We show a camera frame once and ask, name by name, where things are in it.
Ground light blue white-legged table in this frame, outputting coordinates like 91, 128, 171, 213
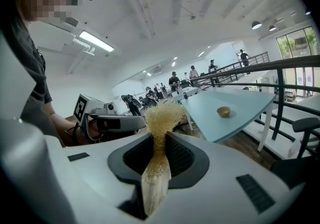
179, 87, 276, 151

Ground person's left forearm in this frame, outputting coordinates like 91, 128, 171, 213
49, 113, 85, 147

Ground brown bowl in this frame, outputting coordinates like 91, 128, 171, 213
216, 106, 231, 118

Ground fluorescent ceiling light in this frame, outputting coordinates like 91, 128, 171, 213
78, 30, 115, 52

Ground glass entrance doors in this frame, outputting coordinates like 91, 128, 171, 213
276, 27, 320, 99

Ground white cloth covered table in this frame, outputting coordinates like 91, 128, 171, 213
171, 87, 201, 101

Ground black metal railing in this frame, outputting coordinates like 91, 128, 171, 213
189, 52, 320, 144

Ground black left wrist strap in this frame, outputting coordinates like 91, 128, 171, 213
64, 122, 81, 144

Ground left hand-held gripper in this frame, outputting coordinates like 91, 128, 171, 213
72, 93, 147, 140

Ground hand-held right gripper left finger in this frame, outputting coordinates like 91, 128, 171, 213
43, 132, 155, 224

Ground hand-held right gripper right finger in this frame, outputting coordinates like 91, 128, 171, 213
147, 132, 301, 224

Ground person's black clothing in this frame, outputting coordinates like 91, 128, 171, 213
0, 25, 66, 147

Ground person's left hand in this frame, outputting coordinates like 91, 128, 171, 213
87, 120, 101, 139

